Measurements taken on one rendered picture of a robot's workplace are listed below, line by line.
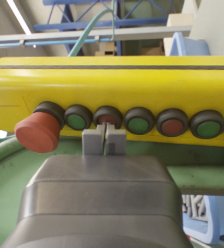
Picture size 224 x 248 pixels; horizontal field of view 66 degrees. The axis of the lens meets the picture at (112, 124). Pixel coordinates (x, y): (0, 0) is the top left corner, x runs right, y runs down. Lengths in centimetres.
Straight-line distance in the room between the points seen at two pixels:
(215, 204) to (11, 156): 35
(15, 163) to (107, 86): 15
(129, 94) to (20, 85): 10
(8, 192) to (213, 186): 22
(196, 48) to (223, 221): 46
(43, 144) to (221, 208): 36
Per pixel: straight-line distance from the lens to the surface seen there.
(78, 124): 17
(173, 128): 16
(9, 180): 24
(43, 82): 18
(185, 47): 61
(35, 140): 16
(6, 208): 24
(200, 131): 17
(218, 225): 41
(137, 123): 16
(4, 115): 23
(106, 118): 16
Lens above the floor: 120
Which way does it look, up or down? 5 degrees up
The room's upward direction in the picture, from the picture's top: 90 degrees counter-clockwise
